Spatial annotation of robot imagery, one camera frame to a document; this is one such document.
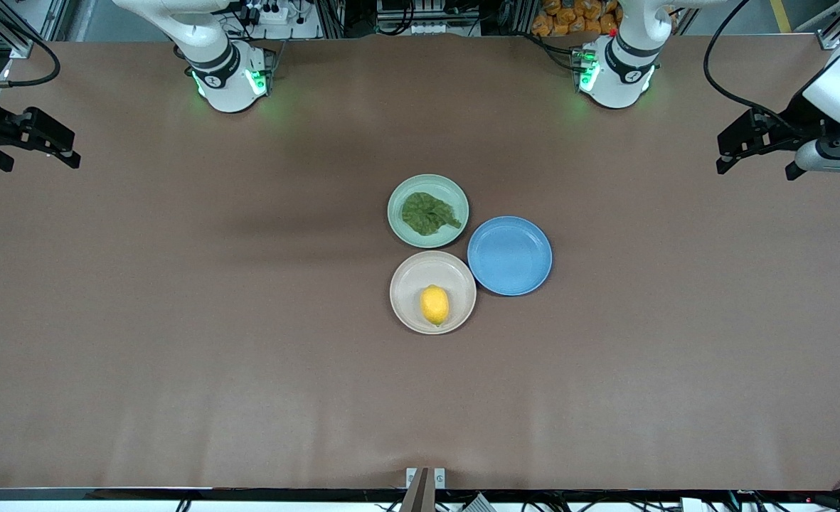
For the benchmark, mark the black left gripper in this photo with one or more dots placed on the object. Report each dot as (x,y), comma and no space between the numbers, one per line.
(801,116)

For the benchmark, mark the pale green plate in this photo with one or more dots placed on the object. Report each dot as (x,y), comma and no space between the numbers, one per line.
(455,195)

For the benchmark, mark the white power strip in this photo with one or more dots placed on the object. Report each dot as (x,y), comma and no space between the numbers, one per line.
(270,13)

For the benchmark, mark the beige plate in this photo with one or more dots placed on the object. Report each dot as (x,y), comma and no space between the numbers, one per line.
(409,284)

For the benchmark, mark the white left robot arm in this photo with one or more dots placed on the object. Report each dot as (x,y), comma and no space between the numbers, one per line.
(622,67)

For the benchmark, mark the orange snack bags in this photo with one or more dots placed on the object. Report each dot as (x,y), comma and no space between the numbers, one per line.
(572,18)

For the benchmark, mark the blue plate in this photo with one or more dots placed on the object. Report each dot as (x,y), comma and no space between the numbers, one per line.
(509,256)

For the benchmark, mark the green lettuce leaf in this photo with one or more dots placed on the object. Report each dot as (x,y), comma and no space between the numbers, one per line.
(428,213)

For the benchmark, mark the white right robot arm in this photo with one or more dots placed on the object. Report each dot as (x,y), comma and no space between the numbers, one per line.
(215,67)

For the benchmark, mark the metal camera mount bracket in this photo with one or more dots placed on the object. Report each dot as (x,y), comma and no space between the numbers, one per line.
(424,487)

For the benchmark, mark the yellow lemon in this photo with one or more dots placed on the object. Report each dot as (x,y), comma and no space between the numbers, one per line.
(434,306)

